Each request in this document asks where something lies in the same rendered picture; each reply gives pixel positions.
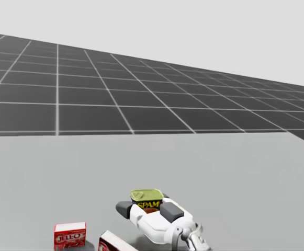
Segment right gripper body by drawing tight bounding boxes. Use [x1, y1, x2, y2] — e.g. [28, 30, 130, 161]
[130, 202, 196, 244]

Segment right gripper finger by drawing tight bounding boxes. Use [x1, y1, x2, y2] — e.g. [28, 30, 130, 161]
[115, 200, 145, 223]
[162, 193, 180, 206]

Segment green and blue rectangular can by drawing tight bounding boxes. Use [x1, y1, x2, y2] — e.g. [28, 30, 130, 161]
[130, 188, 164, 215]

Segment red and white carton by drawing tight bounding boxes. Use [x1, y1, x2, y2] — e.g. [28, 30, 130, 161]
[98, 230, 140, 251]

